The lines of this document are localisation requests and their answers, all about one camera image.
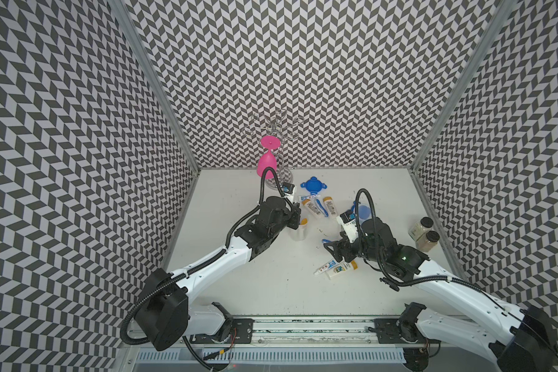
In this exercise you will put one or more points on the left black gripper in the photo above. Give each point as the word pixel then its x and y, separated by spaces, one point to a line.
pixel 294 214

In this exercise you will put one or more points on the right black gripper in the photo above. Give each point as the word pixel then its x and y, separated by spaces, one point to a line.
pixel 343 244

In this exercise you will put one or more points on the toothpaste tube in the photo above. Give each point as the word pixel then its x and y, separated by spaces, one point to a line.
pixel 304 199
pixel 330 264

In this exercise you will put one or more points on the clear cup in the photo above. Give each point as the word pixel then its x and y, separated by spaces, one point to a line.
pixel 298 234

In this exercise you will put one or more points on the white bottle green label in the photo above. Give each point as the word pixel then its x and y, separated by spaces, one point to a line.
pixel 341 268

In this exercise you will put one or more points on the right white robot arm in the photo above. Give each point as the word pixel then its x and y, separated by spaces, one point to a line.
pixel 512 338

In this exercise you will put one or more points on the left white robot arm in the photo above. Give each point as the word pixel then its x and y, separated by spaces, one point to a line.
pixel 166 311

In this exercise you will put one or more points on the toothpaste tube back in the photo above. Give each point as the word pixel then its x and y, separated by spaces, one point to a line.
pixel 304 199

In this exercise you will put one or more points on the blue toothbrush back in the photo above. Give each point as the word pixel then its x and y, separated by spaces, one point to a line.
pixel 321 207

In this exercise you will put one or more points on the blue lid near stand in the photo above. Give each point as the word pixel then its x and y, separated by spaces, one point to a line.
pixel 313 186

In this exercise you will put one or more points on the blue lid under cup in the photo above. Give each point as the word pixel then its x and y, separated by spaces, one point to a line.
pixel 362 211

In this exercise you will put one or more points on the pink plastic wine glass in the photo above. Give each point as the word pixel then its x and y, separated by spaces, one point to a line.
pixel 268 159

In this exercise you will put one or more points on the green herb spice jar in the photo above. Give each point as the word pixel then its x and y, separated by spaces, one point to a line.
pixel 424 225

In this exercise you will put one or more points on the brown spice jar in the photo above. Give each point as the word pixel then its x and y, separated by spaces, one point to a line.
pixel 428 241

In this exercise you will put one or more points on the chrome glass holder stand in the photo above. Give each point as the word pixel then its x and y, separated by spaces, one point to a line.
pixel 274 132

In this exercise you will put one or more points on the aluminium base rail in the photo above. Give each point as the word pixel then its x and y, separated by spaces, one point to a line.
pixel 335 331

